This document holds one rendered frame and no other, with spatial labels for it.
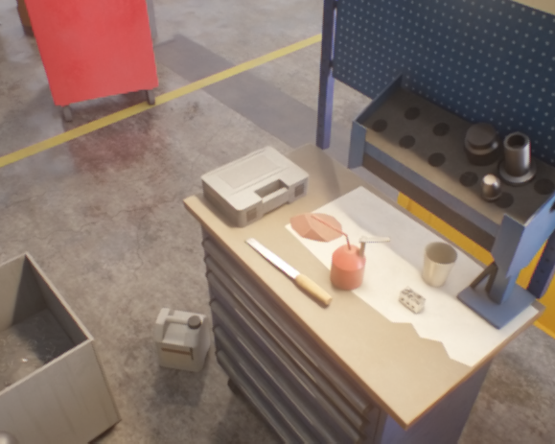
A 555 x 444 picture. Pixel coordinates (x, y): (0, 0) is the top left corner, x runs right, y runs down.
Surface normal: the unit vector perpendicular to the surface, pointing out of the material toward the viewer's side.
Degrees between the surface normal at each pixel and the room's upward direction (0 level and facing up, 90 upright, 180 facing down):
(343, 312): 0
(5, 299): 90
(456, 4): 90
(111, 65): 90
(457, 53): 90
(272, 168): 0
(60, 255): 0
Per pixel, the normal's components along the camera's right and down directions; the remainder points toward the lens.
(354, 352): 0.00, -0.76
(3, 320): 0.66, 0.49
